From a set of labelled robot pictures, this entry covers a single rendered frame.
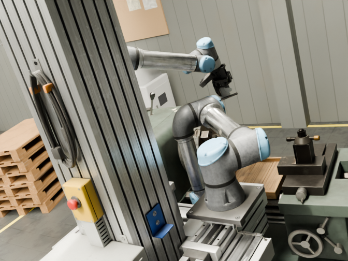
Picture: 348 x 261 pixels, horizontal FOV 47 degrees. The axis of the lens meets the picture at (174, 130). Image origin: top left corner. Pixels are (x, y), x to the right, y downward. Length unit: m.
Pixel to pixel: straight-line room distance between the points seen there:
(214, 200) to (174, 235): 0.19
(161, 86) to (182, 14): 0.95
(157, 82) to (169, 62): 3.51
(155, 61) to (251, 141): 0.54
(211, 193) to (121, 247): 0.37
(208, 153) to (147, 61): 0.51
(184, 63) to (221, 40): 3.39
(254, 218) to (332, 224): 0.46
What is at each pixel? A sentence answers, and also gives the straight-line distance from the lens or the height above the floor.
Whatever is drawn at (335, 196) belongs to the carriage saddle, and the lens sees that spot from 1.89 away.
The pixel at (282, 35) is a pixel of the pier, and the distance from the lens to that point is 4.64.
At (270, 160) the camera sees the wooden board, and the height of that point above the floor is 0.89.
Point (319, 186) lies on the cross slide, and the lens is 1.88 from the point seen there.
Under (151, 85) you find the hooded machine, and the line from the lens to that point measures 5.12.
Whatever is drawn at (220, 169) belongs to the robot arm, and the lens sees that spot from 1.40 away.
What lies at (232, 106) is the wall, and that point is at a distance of 5.36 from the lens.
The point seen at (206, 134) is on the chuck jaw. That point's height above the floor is 1.19.
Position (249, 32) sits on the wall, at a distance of 4.95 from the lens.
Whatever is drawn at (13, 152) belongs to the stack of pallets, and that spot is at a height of 0.78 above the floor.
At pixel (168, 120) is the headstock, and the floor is 1.25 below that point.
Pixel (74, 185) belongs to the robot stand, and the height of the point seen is 1.46.
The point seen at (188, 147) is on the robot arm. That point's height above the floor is 1.25.
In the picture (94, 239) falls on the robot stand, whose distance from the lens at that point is 1.37.
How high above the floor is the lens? 1.94
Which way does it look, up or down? 20 degrees down
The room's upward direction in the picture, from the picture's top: 16 degrees counter-clockwise
